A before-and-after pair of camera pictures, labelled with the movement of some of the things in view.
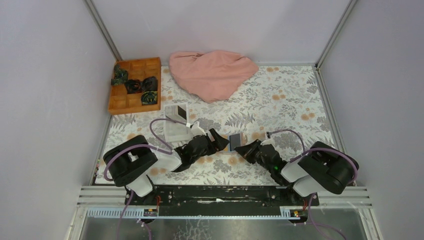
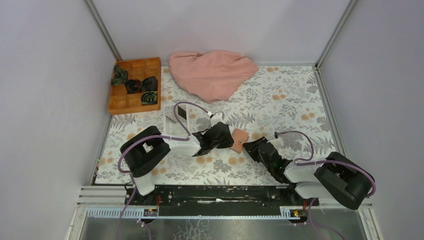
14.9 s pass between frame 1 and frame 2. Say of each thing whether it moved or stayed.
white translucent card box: stayed
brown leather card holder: moved
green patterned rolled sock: stayed
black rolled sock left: stayed
